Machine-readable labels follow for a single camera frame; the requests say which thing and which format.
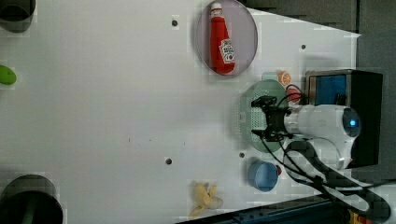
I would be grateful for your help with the blue metal frame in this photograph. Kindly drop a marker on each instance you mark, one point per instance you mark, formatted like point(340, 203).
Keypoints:
point(310, 210)

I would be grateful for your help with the peeled banana toy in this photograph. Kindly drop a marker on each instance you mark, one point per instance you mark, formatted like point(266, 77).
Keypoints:
point(205, 197)

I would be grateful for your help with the green cylinder object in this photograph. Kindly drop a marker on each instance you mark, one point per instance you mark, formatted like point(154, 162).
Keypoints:
point(7, 76)

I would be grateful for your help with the pale purple plate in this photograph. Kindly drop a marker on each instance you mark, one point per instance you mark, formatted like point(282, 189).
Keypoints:
point(242, 30)

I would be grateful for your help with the red round toy fruit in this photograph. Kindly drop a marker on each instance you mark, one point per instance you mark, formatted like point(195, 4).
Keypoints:
point(294, 94)

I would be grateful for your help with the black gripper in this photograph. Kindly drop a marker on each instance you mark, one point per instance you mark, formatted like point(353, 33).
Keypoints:
point(274, 116)

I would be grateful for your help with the red ketchup bottle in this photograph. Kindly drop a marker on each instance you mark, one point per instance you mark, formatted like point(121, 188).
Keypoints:
point(221, 47)

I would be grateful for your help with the green strainer bowl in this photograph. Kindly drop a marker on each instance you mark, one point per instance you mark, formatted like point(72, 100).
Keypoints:
point(252, 118)

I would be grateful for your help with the black toaster oven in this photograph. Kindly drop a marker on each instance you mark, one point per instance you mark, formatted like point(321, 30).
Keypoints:
point(359, 90)

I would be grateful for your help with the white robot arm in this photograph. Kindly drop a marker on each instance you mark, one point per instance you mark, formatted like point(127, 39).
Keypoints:
point(320, 149)

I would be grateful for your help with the orange slice toy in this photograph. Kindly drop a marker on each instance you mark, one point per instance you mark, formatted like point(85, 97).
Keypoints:
point(284, 78)

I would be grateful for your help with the red strawberry toy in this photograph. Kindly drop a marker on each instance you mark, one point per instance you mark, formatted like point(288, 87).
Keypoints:
point(279, 170)

